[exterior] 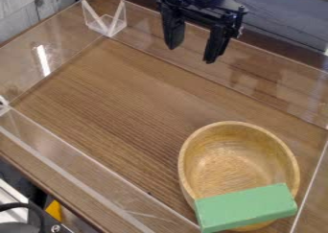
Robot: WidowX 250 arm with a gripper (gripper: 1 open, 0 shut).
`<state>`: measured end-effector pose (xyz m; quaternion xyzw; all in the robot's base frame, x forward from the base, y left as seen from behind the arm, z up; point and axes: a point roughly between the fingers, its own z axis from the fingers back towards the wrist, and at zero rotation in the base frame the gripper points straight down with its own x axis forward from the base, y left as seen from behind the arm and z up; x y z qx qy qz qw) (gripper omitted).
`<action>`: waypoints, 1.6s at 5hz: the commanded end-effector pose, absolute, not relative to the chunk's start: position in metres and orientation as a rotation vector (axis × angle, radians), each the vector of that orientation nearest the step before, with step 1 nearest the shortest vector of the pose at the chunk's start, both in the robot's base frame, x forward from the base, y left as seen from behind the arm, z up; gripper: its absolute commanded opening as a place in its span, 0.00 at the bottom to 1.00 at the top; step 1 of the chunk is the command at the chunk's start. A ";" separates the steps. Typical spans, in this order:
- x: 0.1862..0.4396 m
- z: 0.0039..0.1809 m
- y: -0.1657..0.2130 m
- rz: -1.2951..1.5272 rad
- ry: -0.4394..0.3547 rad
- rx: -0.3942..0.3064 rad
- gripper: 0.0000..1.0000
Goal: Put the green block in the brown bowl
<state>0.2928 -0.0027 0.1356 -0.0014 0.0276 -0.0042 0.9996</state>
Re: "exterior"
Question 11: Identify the green rectangular block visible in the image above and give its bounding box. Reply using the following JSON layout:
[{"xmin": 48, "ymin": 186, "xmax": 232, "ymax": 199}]
[{"xmin": 194, "ymin": 183, "xmax": 297, "ymax": 233}]

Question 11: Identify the brown wooden bowl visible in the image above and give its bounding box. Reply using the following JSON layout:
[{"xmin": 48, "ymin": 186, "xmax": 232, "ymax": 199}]
[{"xmin": 178, "ymin": 121, "xmax": 300, "ymax": 232}]

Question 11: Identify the clear acrylic corner bracket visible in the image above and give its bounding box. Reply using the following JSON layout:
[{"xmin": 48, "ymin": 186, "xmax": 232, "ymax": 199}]
[{"xmin": 80, "ymin": 0, "xmax": 127, "ymax": 37}]

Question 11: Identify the clear acrylic enclosure wall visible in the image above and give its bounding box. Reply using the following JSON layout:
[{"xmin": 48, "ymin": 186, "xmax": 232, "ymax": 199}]
[{"xmin": 0, "ymin": 0, "xmax": 328, "ymax": 233}]

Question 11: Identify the yellow black clamp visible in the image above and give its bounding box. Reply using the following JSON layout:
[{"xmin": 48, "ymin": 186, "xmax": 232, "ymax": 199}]
[{"xmin": 46, "ymin": 200, "xmax": 63, "ymax": 221}]

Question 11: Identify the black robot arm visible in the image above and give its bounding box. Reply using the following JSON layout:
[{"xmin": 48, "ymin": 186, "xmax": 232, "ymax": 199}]
[{"xmin": 158, "ymin": 0, "xmax": 248, "ymax": 64}]

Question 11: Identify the black cable lower left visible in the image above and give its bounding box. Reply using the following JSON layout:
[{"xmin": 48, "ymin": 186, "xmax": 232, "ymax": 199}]
[{"xmin": 0, "ymin": 202, "xmax": 47, "ymax": 233}]

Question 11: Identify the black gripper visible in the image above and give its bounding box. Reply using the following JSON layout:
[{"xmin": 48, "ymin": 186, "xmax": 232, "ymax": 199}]
[{"xmin": 161, "ymin": 0, "xmax": 248, "ymax": 64}]

